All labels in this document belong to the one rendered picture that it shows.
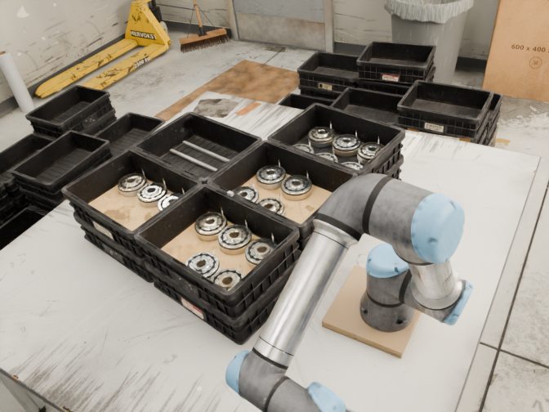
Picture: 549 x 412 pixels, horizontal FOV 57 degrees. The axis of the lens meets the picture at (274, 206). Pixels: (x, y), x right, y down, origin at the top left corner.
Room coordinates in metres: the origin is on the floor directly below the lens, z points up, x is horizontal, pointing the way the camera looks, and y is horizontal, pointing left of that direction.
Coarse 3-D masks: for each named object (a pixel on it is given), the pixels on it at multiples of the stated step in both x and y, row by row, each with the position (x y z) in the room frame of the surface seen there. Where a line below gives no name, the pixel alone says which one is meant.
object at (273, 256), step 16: (192, 192) 1.29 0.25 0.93; (224, 192) 1.27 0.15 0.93; (256, 208) 1.17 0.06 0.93; (288, 224) 1.08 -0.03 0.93; (144, 240) 1.10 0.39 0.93; (288, 240) 1.01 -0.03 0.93; (160, 256) 1.03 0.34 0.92; (272, 256) 0.96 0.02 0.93; (192, 272) 0.94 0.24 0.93; (256, 272) 0.91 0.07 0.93; (208, 288) 0.89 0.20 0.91; (240, 288) 0.87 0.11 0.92
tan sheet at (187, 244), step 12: (192, 228) 1.23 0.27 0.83; (180, 240) 1.18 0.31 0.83; (192, 240) 1.18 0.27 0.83; (204, 240) 1.17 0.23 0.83; (216, 240) 1.16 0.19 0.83; (168, 252) 1.14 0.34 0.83; (180, 252) 1.13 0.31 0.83; (192, 252) 1.12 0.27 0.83; (216, 252) 1.11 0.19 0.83; (228, 264) 1.05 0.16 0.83; (240, 264) 1.05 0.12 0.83
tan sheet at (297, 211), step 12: (252, 180) 1.45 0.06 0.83; (264, 192) 1.37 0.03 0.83; (276, 192) 1.36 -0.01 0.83; (312, 192) 1.33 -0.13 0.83; (324, 192) 1.32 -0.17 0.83; (288, 204) 1.28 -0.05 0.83; (300, 204) 1.28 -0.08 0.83; (312, 204) 1.27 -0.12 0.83; (288, 216) 1.23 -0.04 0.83; (300, 216) 1.22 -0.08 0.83
